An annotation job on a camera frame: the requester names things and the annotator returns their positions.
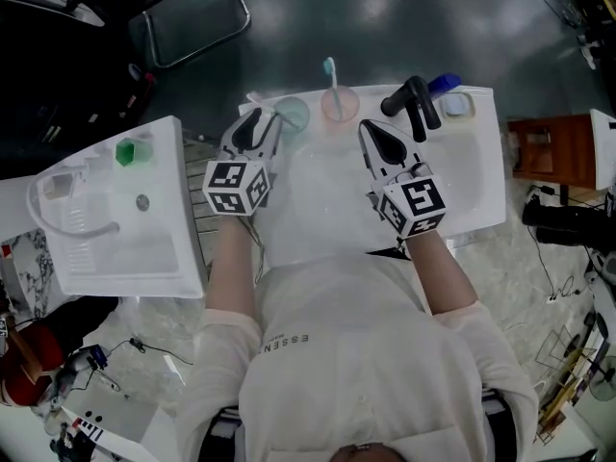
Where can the beige soap dish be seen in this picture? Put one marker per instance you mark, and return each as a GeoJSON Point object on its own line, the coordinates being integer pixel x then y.
{"type": "Point", "coordinates": [458, 106]}

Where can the person's white shirt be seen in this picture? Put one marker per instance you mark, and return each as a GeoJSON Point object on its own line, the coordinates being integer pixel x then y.
{"type": "Point", "coordinates": [356, 354]}

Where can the black faucet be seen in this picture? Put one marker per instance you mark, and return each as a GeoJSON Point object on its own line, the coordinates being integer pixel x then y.
{"type": "Point", "coordinates": [414, 94]}

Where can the blue bottle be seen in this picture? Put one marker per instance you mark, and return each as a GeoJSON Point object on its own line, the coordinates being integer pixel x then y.
{"type": "Point", "coordinates": [445, 84]}

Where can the marble patterned slab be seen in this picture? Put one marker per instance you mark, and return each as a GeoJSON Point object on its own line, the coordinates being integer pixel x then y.
{"type": "Point", "coordinates": [29, 267]}

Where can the white washbasin with black faucet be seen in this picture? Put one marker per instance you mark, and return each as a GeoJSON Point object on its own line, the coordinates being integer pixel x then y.
{"type": "Point", "coordinates": [462, 171]}

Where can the black folding chair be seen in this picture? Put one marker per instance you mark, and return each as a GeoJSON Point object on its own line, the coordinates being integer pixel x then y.
{"type": "Point", "coordinates": [192, 22]}

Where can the teal translucent cup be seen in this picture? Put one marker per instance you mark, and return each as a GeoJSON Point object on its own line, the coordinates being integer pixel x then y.
{"type": "Point", "coordinates": [293, 113]}

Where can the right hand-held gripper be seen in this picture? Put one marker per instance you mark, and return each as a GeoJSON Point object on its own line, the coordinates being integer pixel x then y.
{"type": "Point", "coordinates": [414, 202]}

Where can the teal toothbrush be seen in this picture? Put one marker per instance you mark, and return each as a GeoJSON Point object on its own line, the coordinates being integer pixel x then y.
{"type": "Point", "coordinates": [333, 82]}

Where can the brown wooden cabinet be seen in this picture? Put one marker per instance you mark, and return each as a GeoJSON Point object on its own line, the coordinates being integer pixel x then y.
{"type": "Point", "coordinates": [553, 152]}

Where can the pink translucent cup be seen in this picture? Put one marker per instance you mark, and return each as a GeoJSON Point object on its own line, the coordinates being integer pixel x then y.
{"type": "Point", "coordinates": [347, 106]}

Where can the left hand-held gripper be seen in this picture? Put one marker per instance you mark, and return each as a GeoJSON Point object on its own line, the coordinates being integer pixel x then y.
{"type": "Point", "coordinates": [235, 187]}

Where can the white washbasin edge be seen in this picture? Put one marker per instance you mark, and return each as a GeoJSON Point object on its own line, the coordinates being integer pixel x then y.
{"type": "Point", "coordinates": [605, 152]}

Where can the green cup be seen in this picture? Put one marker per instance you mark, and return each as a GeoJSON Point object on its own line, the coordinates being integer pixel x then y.
{"type": "Point", "coordinates": [131, 153]}

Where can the wooden slatted board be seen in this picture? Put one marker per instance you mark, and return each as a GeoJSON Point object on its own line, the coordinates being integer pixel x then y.
{"type": "Point", "coordinates": [197, 181]}

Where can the person's left forearm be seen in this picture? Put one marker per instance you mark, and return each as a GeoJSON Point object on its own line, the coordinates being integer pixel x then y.
{"type": "Point", "coordinates": [232, 267]}

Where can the red round stool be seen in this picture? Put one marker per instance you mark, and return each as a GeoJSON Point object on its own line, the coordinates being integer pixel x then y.
{"type": "Point", "coordinates": [26, 364]}

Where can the black bag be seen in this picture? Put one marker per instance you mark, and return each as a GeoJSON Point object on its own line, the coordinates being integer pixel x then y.
{"type": "Point", "coordinates": [558, 219]}

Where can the person's right forearm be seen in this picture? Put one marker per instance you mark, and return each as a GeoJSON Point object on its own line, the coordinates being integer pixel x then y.
{"type": "Point", "coordinates": [440, 277]}

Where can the metal sink drain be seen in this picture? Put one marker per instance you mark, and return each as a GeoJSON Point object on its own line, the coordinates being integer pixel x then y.
{"type": "Point", "coordinates": [142, 202]}

